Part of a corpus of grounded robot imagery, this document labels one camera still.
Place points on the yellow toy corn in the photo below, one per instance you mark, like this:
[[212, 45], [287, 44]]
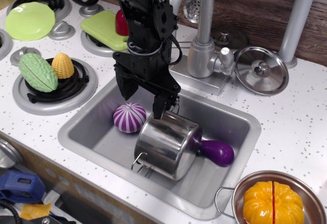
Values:
[[63, 66]]

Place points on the silver sink basin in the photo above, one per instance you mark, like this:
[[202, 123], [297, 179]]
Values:
[[92, 134]]

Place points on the green cutting board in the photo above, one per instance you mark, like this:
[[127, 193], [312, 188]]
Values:
[[101, 26]]

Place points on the red toy vegetable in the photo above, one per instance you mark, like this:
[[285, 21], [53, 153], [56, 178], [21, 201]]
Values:
[[121, 26]]

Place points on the purple white striped onion toy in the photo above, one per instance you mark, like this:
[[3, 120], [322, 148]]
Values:
[[129, 117]]

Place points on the steel bowl with handle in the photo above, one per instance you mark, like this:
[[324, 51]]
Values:
[[314, 210]]

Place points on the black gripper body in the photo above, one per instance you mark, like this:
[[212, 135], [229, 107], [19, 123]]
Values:
[[150, 72]]

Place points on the blue clamp tool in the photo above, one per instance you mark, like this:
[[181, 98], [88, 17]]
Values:
[[20, 187]]

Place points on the silver toy faucet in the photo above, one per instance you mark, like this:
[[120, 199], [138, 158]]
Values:
[[204, 68]]

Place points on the silver perforated ladle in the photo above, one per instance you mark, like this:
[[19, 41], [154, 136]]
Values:
[[191, 10]]

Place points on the grey stove knob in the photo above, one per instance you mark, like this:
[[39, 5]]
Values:
[[88, 11], [17, 55], [62, 31]]

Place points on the purple toy eggplant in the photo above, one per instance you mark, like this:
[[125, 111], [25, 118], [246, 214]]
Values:
[[220, 153]]

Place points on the stainless steel pot lid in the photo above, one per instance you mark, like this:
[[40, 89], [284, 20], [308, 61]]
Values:
[[261, 70]]

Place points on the stove burner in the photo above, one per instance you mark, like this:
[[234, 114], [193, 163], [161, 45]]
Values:
[[91, 46], [6, 44], [61, 8], [70, 94]]

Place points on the back left stove burner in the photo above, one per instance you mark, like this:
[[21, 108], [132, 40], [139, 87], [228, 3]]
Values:
[[61, 8]]

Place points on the middle stove burner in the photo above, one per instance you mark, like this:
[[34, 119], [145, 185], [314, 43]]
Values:
[[91, 46]]

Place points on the green bitter gourd toy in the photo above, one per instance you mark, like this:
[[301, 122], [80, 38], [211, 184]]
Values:
[[38, 73]]

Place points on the yellow tape piece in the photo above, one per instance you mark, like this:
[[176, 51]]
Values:
[[34, 211]]

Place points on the far left stove burner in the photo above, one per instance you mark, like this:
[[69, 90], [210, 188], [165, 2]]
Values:
[[6, 44]]

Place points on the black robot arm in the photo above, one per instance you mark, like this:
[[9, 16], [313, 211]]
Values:
[[151, 24]]

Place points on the front stove burner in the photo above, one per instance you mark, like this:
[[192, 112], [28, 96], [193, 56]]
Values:
[[70, 94]]

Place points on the grey vertical pole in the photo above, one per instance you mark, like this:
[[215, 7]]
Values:
[[293, 32]]

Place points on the silver round knob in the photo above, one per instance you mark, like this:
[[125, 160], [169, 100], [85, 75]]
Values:
[[9, 155]]

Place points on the yellow toy pumpkin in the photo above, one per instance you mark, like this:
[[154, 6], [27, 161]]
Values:
[[272, 202]]

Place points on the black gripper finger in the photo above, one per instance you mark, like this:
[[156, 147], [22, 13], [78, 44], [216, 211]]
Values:
[[162, 103], [126, 84]]

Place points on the light green plate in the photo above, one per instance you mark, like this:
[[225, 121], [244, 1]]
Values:
[[30, 21]]

